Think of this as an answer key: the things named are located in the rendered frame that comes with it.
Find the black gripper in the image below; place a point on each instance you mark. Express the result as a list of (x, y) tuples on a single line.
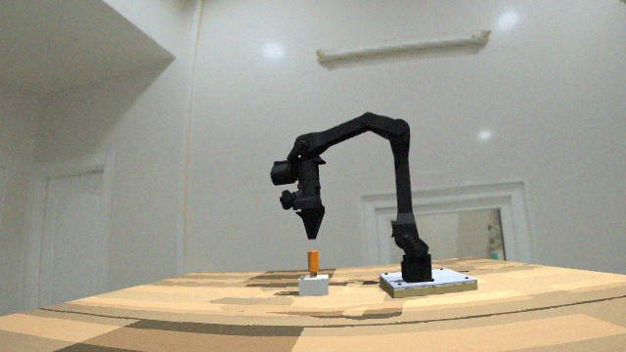
[(312, 210)]

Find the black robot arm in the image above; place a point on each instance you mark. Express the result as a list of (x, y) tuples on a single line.
[(416, 264)]

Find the white block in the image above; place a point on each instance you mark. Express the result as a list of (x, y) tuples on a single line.
[(318, 286)]

